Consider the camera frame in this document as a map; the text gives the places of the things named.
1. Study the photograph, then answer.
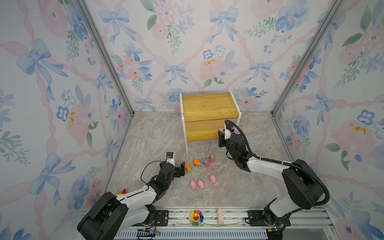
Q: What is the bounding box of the green orange toy truck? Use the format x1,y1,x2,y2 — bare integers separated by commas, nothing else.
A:
194,160,202,168
185,164,192,174

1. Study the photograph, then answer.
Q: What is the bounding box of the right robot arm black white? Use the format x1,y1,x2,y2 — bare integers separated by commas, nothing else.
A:
218,129,330,231

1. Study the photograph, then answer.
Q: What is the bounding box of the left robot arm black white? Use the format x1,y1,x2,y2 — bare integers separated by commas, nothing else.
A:
77,160,186,240

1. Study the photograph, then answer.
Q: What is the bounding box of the pink toy truck green top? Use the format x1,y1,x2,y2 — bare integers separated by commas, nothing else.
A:
209,153,215,163

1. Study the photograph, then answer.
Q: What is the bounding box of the pink toy truck blue top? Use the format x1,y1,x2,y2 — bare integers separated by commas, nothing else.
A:
202,158,210,168

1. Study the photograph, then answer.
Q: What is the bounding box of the red yellow snack packet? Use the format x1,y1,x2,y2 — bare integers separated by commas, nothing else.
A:
116,189,127,195

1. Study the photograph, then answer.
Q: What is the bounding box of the rainbow smiling flower toy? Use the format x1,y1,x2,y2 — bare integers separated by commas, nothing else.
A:
189,210,204,227

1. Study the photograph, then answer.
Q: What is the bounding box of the pink rectangular block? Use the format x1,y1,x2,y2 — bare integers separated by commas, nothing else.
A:
217,209,224,225

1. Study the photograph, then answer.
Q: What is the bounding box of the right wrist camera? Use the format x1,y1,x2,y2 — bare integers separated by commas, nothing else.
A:
224,126,235,140

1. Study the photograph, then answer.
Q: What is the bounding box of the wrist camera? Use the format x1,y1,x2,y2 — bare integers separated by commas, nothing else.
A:
224,126,235,140
166,152,175,166

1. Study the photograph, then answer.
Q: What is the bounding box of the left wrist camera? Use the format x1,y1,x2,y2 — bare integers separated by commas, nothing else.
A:
166,152,175,166

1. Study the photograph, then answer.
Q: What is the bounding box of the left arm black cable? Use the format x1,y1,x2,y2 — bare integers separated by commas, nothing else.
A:
140,160,164,185

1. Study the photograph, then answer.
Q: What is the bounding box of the wooden two-tier shelf white frame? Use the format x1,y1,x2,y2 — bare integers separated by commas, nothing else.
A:
179,90,242,154

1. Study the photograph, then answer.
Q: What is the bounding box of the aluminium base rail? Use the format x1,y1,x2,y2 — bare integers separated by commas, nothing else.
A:
112,207,341,240

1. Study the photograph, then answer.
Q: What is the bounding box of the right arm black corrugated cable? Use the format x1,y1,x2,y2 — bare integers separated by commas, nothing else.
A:
224,119,331,207

